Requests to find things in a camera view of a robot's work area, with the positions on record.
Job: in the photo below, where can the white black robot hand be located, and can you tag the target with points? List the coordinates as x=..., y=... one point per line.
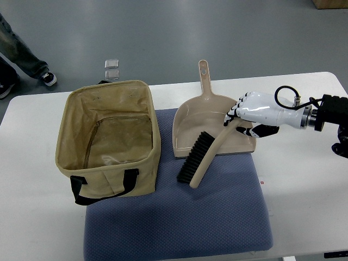
x=267, y=113

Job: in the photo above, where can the pink hand broom black bristles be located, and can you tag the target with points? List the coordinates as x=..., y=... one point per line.
x=202, y=154

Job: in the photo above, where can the blue quilted mat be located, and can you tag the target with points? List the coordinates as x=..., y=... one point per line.
x=226, y=214

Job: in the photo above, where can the brown cardboard box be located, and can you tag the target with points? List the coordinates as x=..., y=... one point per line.
x=330, y=4

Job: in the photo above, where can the lower floor plate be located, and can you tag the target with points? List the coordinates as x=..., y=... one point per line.
x=112, y=74

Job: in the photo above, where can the black table control panel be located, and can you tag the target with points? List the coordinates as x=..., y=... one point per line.
x=337, y=254

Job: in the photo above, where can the black white sneaker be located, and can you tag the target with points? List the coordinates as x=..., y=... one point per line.
x=49, y=78

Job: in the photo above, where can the person leg in jeans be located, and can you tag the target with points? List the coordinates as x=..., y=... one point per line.
x=14, y=49

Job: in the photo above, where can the yellow fabric bag black handles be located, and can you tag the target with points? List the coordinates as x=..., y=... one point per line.
x=109, y=142

